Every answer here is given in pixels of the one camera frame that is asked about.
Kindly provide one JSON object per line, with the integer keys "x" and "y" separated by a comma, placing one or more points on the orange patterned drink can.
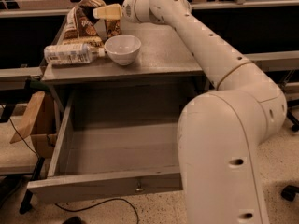
{"x": 113, "y": 28}

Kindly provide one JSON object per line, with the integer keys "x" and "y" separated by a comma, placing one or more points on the white ceramic bowl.
{"x": 123, "y": 49}

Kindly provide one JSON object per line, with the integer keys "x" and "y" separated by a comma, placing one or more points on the open grey top drawer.
{"x": 101, "y": 163}

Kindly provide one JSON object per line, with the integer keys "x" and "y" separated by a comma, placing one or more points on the grey cabinet with flat top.
{"x": 150, "y": 91}

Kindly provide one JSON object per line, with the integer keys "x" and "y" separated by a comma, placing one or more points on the small metal drawer knob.
{"x": 139, "y": 188}

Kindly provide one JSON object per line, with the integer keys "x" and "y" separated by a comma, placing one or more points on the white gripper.
{"x": 129, "y": 9}

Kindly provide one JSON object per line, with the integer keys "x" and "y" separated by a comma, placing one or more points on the brown cardboard box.
{"x": 38, "y": 123}

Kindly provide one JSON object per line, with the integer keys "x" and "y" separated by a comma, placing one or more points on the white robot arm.
{"x": 218, "y": 131}

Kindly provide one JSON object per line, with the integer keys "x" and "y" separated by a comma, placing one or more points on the clear plastic bottle lying down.
{"x": 67, "y": 54}

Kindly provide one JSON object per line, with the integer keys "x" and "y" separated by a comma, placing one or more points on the brown chip bag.
{"x": 80, "y": 23}

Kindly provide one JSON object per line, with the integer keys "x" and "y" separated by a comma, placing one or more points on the black chair base with casters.
{"x": 290, "y": 192}

